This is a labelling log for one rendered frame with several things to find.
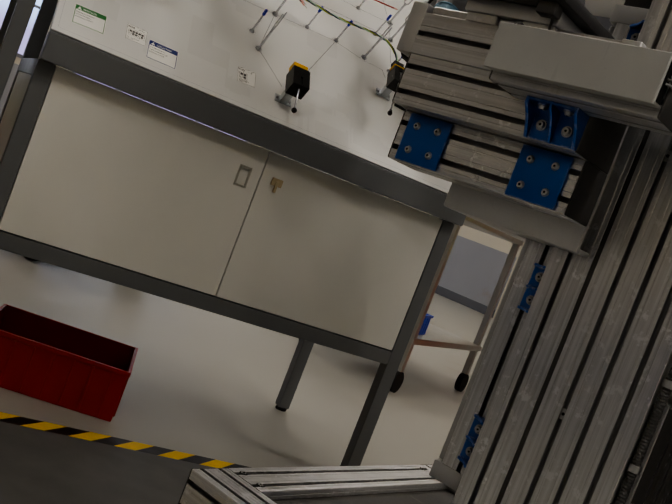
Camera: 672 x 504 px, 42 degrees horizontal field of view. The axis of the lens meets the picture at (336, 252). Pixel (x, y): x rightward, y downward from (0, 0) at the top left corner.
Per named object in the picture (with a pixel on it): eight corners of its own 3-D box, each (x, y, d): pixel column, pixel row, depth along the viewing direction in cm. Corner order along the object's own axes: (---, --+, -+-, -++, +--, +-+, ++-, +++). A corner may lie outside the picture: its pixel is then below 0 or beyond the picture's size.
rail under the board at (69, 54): (462, 226, 245) (471, 204, 245) (40, 58, 194) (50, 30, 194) (452, 223, 250) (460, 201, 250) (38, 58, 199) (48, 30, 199)
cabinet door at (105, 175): (215, 296, 225) (270, 151, 223) (-3, 229, 202) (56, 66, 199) (213, 294, 227) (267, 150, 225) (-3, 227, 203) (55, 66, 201)
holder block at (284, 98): (272, 124, 218) (292, 100, 211) (275, 88, 225) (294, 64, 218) (288, 131, 220) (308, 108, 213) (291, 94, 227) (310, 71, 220)
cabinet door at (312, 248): (393, 351, 248) (444, 221, 246) (216, 297, 225) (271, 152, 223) (389, 348, 251) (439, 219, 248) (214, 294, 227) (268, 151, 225)
